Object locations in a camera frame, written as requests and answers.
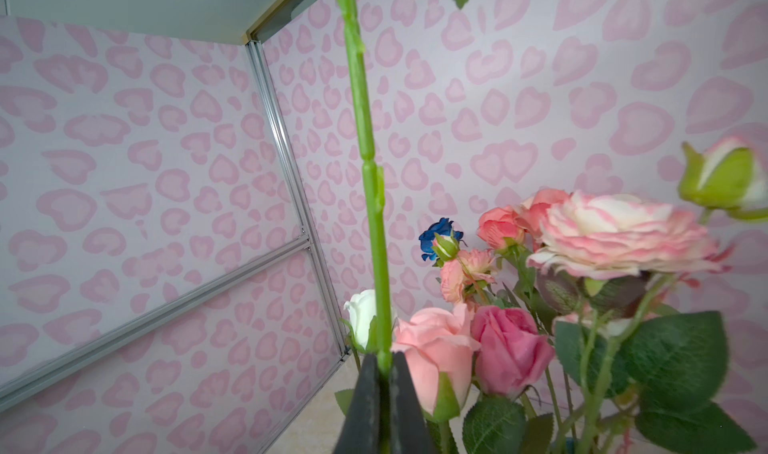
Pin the aluminium frame left diagonal bar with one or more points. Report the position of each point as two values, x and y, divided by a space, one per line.
34 382

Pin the white artificial rose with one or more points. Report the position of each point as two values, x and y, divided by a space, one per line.
362 324

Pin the pink carnation spray stem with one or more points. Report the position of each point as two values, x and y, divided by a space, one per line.
465 279

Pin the blue artificial rose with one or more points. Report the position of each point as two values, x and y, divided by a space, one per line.
440 241

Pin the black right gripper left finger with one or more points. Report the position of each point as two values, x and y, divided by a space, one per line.
360 433

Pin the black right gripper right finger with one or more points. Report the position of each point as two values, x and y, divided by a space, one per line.
409 433

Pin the light pink artificial rose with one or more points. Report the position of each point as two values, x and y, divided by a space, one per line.
439 350

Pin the pale blue white rose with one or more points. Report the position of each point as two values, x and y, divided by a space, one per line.
372 177

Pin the small magenta artificial rose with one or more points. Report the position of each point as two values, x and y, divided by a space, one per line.
513 355

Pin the aluminium frame left corner post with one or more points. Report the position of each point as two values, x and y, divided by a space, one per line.
296 189

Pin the coral pink artificial rose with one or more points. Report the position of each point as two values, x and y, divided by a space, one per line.
501 228

